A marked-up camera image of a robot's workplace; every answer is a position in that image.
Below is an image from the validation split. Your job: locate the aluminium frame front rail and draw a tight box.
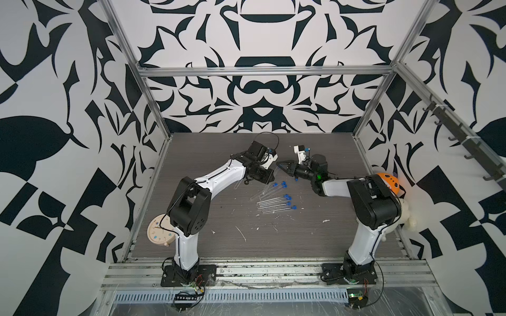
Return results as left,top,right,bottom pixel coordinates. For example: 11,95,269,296
100,258,438,290

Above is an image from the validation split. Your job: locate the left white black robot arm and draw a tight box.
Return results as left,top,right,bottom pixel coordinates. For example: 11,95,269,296
166,141,278,277

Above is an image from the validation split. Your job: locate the test tube front most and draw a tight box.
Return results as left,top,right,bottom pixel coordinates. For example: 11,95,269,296
262,205,297,214

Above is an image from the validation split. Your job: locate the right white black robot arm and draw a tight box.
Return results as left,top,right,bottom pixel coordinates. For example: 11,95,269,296
277,155,402,275

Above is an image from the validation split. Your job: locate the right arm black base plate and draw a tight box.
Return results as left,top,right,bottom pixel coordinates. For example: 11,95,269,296
320,261,378,285

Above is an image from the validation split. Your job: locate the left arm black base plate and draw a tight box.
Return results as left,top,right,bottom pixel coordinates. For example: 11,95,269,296
160,263,217,287

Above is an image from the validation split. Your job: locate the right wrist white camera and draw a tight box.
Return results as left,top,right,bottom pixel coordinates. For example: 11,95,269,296
293,145,310,165

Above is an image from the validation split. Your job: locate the orange shark plush toy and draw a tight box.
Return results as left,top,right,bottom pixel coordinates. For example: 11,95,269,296
376,172,405,198

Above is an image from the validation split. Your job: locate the beige round alarm clock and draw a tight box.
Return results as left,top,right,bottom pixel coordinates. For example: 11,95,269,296
147,214,177,247

